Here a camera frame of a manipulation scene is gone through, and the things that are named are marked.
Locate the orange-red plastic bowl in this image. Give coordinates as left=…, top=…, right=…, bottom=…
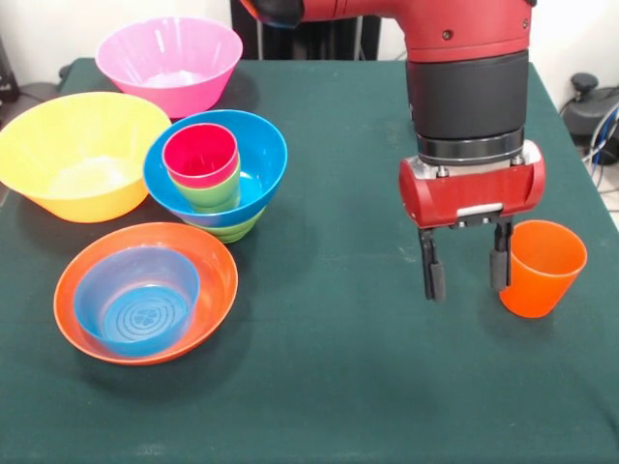
left=53, top=221, right=240, bottom=366

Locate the small ringed blue bowl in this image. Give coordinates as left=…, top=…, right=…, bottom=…
left=73, top=246, right=202, bottom=359

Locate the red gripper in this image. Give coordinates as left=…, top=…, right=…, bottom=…
left=398, top=140, right=547, bottom=304

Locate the dark green tablecloth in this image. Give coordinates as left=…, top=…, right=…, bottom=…
left=0, top=57, right=619, bottom=464

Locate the large smooth blue bowl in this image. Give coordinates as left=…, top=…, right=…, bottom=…
left=141, top=108, right=289, bottom=228

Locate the small green plastic bowl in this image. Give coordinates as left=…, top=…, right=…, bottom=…
left=202, top=206, right=267, bottom=245

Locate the large pink plastic bowl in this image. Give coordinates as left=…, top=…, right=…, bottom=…
left=95, top=15, right=245, bottom=120

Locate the green plastic cup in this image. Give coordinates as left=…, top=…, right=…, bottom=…
left=167, top=154, right=242, bottom=214

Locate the magenta plastic cup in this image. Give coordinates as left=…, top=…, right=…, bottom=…
left=162, top=123, right=240, bottom=189

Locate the large yellow-orange plastic bowl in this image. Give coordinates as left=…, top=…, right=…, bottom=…
left=0, top=91, right=173, bottom=224

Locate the tangle of cables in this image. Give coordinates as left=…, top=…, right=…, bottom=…
left=582, top=108, right=619, bottom=194

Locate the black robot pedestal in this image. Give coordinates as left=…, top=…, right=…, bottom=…
left=230, top=0, right=383, bottom=61

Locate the orange plastic cup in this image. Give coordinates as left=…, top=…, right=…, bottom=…
left=498, top=219, right=589, bottom=319

